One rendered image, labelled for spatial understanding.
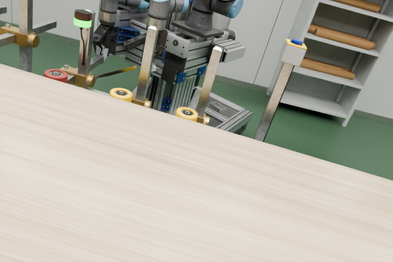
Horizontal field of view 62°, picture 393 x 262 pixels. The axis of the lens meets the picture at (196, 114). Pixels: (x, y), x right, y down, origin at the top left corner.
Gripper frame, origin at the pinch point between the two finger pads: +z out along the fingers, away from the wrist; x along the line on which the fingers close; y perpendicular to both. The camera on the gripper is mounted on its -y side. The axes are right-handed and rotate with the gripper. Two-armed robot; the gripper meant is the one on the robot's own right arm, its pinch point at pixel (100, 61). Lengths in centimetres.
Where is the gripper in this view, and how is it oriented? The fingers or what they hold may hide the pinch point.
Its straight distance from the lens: 168.8
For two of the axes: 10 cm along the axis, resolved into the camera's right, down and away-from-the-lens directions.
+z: -2.4, 8.5, 4.7
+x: -9.6, -2.8, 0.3
